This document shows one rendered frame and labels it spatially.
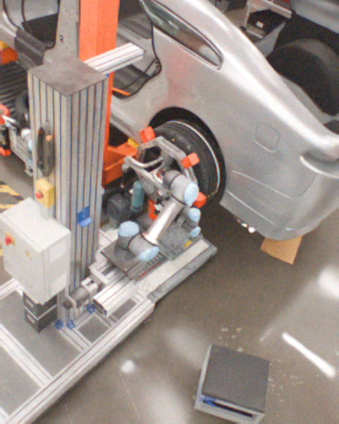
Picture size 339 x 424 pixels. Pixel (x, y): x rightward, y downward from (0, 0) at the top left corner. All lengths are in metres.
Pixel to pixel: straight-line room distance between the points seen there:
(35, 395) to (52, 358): 0.26
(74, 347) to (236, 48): 2.16
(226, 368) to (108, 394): 0.80
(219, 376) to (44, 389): 1.07
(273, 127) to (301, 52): 1.65
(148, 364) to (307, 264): 1.71
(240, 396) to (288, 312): 1.08
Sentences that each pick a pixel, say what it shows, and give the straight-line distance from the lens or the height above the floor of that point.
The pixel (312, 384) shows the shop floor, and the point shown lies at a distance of 3.84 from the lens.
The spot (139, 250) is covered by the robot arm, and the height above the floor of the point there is 1.01.
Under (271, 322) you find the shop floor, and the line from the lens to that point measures 3.98.
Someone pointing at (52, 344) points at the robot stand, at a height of 0.21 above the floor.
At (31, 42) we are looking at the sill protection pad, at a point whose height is 0.96.
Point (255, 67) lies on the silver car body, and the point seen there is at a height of 1.77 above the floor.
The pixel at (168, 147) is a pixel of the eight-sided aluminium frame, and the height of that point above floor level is 1.12.
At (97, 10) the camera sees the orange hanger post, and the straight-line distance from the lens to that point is 2.96.
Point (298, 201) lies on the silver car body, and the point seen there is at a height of 1.17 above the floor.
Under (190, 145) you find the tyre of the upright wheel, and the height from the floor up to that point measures 1.16.
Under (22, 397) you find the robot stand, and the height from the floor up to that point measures 0.21.
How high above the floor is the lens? 3.17
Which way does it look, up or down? 43 degrees down
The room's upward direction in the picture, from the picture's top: 11 degrees clockwise
